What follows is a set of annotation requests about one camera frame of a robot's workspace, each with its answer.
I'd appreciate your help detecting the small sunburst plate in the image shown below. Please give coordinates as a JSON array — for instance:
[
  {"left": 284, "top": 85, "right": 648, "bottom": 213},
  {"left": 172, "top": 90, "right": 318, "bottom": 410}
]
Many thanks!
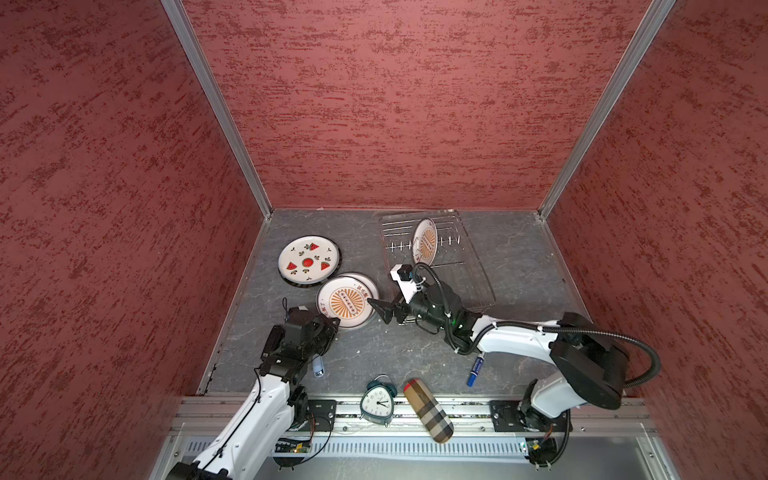
[{"left": 316, "top": 275, "right": 377, "bottom": 329}]

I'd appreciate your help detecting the white plate red text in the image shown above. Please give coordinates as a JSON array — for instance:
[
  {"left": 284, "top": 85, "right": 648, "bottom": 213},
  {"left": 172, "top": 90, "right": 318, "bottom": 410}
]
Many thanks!
[{"left": 316, "top": 272, "right": 382, "bottom": 330}]

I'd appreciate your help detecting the dark striped rim plate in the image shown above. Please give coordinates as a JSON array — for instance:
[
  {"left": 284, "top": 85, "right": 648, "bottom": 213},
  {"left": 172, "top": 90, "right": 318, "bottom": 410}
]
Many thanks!
[{"left": 277, "top": 234, "right": 343, "bottom": 288}]

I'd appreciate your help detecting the watermelon pattern plate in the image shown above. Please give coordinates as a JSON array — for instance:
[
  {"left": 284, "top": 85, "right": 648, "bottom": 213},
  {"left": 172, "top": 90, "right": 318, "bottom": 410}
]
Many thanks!
[{"left": 277, "top": 235, "right": 341, "bottom": 284}]

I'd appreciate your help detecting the brown patterned plate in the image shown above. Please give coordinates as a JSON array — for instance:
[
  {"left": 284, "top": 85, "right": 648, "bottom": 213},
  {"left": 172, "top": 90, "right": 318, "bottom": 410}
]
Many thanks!
[{"left": 342, "top": 272, "right": 380, "bottom": 300}]

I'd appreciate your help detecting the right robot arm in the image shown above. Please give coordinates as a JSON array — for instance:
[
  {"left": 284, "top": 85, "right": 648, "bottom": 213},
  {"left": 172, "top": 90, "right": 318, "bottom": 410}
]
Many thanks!
[{"left": 368, "top": 263, "right": 661, "bottom": 431}]

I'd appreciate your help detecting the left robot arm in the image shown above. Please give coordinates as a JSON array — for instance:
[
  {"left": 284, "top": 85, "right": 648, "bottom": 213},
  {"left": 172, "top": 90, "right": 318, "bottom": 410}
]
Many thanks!
[{"left": 166, "top": 307, "right": 340, "bottom": 479}]

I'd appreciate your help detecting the small light blue object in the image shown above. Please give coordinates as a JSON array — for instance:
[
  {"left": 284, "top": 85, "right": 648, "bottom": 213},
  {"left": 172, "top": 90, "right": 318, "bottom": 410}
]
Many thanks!
[{"left": 312, "top": 355, "right": 325, "bottom": 378}]

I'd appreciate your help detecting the blue marker pen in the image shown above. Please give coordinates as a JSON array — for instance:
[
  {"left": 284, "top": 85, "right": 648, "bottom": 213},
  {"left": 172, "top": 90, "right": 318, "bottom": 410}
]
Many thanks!
[{"left": 466, "top": 353, "right": 484, "bottom": 388}]

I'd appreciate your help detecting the teal alarm clock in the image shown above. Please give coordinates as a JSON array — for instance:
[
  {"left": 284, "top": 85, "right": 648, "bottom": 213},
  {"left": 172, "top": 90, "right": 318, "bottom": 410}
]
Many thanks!
[{"left": 359, "top": 374, "right": 398, "bottom": 427}]

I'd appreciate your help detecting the black rectangular block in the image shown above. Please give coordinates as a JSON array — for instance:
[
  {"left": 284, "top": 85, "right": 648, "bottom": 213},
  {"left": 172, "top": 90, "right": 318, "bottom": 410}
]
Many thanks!
[{"left": 260, "top": 325, "right": 285, "bottom": 361}]

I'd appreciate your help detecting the plaid cylindrical case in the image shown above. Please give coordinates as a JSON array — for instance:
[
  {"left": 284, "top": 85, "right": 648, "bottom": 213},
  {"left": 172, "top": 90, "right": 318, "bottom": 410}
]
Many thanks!
[{"left": 403, "top": 378, "right": 454, "bottom": 444}]

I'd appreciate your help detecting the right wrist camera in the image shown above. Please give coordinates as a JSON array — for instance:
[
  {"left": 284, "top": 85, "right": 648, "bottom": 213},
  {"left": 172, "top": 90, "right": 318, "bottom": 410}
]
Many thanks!
[{"left": 390, "top": 264, "right": 419, "bottom": 304}]

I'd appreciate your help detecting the wire dish rack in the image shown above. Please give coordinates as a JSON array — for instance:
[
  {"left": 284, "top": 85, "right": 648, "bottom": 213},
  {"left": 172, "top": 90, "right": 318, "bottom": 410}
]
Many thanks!
[{"left": 378, "top": 210, "right": 496, "bottom": 312}]

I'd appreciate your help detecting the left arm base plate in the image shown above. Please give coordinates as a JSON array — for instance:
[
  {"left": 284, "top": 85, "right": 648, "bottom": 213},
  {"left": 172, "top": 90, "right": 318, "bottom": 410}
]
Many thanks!
[{"left": 289, "top": 399, "right": 338, "bottom": 433}]

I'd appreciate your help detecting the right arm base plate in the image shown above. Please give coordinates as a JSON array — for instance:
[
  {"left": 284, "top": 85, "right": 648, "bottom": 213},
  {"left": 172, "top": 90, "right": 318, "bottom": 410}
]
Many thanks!
[{"left": 489, "top": 400, "right": 570, "bottom": 433}]

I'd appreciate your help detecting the aluminium front rail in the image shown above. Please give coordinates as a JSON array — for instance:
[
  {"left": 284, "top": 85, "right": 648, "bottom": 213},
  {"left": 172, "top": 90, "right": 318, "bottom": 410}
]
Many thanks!
[{"left": 170, "top": 394, "right": 660, "bottom": 438}]

